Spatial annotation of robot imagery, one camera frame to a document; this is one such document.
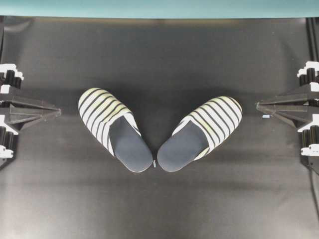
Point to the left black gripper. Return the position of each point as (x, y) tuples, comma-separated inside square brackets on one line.
[(11, 80)]

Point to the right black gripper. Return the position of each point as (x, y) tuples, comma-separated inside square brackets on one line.
[(307, 122)]

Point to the striped slipper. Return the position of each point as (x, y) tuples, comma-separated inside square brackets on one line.
[(114, 126), (200, 132)]

